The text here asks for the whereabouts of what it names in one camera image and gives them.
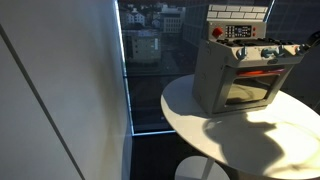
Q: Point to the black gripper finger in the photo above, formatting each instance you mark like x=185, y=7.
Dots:
x=315, y=38

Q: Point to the grey toy oven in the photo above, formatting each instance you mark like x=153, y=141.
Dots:
x=208, y=76

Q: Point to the blue toy oven knob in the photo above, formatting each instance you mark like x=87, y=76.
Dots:
x=301, y=50
x=268, y=52
x=241, y=53

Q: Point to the red round oven button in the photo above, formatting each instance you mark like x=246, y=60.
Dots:
x=217, y=32

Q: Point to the white table pedestal foot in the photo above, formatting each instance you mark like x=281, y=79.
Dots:
x=195, y=168

